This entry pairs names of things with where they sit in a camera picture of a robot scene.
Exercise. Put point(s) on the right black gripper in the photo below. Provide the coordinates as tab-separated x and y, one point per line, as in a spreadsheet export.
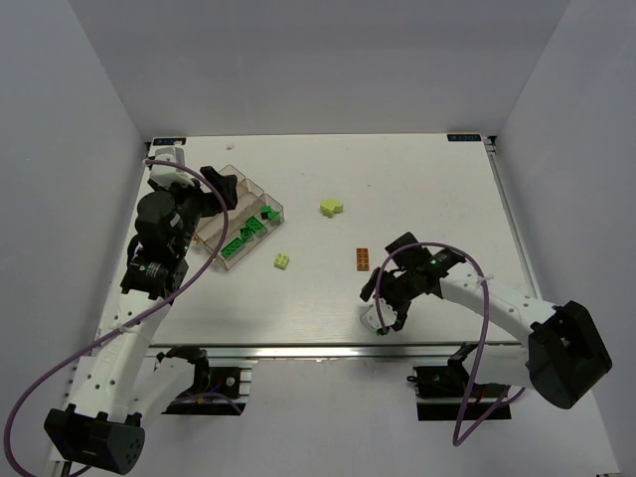
390	286

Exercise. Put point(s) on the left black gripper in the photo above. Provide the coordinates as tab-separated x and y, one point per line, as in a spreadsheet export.
205	191

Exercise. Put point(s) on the small green lego brick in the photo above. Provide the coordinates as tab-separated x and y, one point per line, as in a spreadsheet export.
266	211

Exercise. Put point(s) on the green 2x2 lego brick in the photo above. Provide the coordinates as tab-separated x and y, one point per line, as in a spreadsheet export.
254	224

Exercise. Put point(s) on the upturned green 2x4 lego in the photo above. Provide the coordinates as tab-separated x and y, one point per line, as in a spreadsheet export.
232	248

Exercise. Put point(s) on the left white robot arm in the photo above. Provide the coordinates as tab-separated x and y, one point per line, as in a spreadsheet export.
104	424

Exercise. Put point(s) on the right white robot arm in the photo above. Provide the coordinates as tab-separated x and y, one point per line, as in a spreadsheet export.
559	352

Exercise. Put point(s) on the clear compartment organizer tray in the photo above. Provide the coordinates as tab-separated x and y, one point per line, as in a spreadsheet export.
250	199

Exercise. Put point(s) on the orange 2x4 lego plate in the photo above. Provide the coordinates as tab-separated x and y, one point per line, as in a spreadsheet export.
363	262

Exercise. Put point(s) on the light yellow 2x2 lego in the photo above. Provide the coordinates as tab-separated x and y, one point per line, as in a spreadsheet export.
281	261

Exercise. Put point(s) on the light yellow-green curved lego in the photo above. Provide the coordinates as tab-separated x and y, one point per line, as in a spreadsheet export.
331	207

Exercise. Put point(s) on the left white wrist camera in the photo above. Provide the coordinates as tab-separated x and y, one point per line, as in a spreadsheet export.
162	173

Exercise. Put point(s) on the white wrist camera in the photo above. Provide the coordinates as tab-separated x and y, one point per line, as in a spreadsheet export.
162	173
379	318

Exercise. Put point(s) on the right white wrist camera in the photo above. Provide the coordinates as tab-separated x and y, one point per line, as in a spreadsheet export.
379	318

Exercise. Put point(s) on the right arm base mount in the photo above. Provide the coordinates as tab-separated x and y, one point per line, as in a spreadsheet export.
439	383

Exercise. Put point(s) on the aluminium table edge rail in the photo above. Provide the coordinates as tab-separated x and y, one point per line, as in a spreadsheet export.
522	238

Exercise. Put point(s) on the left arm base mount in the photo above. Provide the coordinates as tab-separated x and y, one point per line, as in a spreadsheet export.
217	390

